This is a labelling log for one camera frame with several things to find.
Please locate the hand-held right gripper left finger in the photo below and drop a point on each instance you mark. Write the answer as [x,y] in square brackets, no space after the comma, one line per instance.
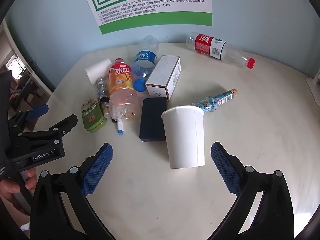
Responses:
[98,170]

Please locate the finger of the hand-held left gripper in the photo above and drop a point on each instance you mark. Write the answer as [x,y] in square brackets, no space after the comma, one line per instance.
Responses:
[37,111]
[57,128]

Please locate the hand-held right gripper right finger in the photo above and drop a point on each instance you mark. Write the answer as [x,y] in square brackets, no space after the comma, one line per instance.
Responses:
[225,170]

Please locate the white marker pen blue cap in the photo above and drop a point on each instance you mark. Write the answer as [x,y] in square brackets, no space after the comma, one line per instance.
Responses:
[120,128]

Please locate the tall white paper cup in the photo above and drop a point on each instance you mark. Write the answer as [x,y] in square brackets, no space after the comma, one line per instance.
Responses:
[185,140]

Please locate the person's left hand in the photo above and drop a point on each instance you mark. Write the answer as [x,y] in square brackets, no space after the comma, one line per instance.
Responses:
[8,190]

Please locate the green metal tin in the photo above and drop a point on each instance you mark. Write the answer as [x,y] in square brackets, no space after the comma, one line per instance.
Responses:
[92,117]

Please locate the bright window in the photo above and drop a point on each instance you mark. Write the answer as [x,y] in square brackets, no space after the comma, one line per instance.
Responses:
[15,65]

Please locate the small clear glass bottle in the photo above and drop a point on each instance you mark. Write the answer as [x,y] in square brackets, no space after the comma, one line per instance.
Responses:
[102,90]

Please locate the small blue label bottle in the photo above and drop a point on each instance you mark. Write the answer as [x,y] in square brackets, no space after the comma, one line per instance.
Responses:
[215,101]

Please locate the small white paper cup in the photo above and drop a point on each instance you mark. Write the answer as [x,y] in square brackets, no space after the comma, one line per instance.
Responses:
[97,70]

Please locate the dark blue flat box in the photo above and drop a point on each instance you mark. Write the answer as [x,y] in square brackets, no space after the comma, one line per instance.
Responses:
[151,120]

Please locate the orange drink plastic bottle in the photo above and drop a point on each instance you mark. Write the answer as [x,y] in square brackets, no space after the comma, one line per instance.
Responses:
[121,82]

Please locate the blue label plastic bottle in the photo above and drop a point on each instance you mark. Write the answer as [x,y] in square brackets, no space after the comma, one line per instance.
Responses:
[143,60]

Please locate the white cardboard box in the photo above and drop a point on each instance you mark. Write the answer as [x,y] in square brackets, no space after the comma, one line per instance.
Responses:
[162,72]

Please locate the white plastic object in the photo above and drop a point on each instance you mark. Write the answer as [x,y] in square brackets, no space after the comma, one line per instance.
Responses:
[313,87]

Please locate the red label plastic bottle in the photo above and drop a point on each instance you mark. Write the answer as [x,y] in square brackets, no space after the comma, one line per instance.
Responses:
[207,43]

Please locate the white door frame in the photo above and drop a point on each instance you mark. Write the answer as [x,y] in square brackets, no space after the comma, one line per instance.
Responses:
[30,62]

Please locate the green striped wall poster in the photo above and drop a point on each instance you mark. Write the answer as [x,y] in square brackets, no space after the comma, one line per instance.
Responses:
[150,17]

